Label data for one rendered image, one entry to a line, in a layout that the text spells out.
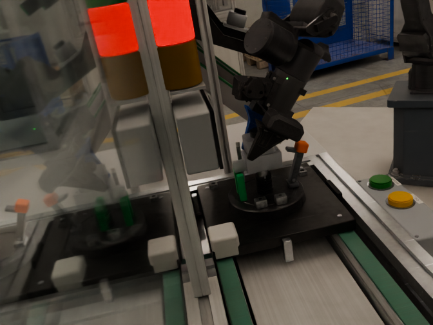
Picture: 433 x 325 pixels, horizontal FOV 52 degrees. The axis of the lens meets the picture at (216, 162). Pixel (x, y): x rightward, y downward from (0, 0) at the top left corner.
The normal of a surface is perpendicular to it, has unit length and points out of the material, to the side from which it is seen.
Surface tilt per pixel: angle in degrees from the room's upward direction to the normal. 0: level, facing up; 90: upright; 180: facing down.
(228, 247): 90
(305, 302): 0
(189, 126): 90
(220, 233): 0
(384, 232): 0
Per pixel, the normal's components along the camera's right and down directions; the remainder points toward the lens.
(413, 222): -0.16, -0.90
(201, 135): 0.15, 0.39
